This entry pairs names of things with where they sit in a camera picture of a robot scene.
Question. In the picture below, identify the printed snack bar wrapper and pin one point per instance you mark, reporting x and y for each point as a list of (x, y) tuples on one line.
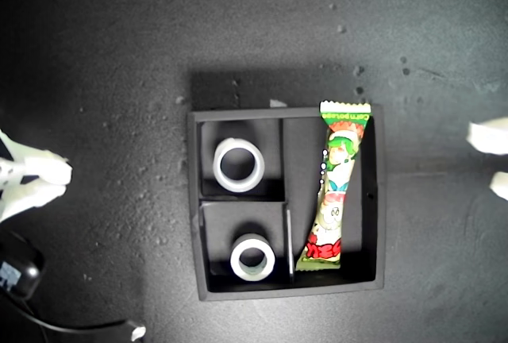
[(337, 160)]

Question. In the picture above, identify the small white tape roll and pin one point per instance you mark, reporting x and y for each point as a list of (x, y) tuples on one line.
[(235, 261)]

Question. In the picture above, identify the large white tape roll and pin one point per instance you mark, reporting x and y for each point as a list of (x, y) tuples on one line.
[(259, 168)]

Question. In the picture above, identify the black tray with wells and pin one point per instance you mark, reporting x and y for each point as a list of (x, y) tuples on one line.
[(297, 160)]

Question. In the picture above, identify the small white paper scrap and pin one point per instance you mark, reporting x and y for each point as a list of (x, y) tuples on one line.
[(278, 102)]

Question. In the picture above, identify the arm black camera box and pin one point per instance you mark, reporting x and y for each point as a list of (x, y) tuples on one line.
[(24, 271)]

